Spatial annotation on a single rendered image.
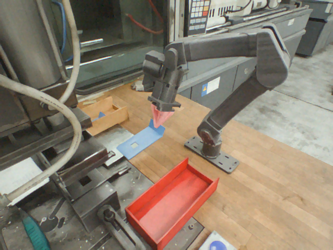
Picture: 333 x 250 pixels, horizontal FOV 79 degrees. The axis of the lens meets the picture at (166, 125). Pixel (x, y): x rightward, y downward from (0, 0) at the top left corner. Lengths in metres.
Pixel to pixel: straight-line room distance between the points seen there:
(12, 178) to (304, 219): 0.83
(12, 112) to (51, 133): 0.10
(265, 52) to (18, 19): 0.44
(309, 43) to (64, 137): 4.77
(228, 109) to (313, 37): 4.38
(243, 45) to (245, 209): 0.44
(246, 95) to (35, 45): 0.46
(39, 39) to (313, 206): 0.76
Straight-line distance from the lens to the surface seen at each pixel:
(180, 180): 0.66
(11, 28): 0.38
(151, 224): 0.59
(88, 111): 0.94
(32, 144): 0.45
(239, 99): 0.58
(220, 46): 0.54
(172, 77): 0.61
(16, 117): 0.39
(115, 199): 0.58
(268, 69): 0.51
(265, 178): 0.75
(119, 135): 0.81
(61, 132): 0.45
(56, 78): 0.42
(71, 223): 0.65
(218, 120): 0.62
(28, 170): 0.76
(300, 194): 0.76
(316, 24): 4.89
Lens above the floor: 1.44
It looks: 38 degrees down
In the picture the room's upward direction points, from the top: straight up
